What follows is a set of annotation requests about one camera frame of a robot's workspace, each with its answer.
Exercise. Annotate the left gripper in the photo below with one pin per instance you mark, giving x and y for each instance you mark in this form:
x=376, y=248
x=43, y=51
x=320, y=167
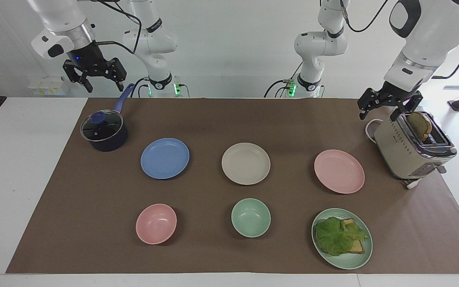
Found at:
x=396, y=95

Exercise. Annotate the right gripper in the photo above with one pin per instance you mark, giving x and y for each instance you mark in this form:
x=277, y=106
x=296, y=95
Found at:
x=85, y=57

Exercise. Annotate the brown bread slice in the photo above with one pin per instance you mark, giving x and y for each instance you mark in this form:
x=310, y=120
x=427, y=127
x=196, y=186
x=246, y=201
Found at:
x=418, y=124

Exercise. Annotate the white socket box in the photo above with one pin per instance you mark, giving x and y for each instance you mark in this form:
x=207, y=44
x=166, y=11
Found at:
x=48, y=86

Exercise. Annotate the beige toaster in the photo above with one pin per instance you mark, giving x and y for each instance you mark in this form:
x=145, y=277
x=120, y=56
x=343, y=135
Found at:
x=403, y=153

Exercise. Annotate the glass lid with blue knob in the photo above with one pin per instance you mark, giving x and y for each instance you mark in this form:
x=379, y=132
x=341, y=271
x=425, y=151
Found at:
x=101, y=125

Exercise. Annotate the dark blue saucepan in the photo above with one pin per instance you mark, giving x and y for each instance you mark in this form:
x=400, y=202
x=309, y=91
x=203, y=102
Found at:
x=108, y=137

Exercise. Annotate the pink plate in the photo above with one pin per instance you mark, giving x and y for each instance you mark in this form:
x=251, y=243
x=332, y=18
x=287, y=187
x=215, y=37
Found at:
x=339, y=171

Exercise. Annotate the blue plate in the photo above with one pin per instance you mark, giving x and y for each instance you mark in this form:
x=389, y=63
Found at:
x=165, y=158

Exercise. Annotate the green lettuce leaf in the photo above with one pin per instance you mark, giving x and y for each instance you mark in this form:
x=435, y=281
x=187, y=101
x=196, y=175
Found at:
x=335, y=237

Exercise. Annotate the toast slice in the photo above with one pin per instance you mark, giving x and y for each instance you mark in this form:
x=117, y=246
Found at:
x=357, y=246

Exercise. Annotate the beige plate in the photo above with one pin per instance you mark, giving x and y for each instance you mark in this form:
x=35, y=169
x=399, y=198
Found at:
x=246, y=163

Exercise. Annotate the pink bowl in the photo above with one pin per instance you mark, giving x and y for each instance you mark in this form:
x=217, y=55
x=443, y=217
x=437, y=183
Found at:
x=156, y=223

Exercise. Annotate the green plate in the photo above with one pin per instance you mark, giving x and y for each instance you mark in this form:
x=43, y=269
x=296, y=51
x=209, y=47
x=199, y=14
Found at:
x=345, y=261

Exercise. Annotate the green bowl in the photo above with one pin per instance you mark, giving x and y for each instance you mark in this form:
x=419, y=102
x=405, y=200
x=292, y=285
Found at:
x=251, y=217

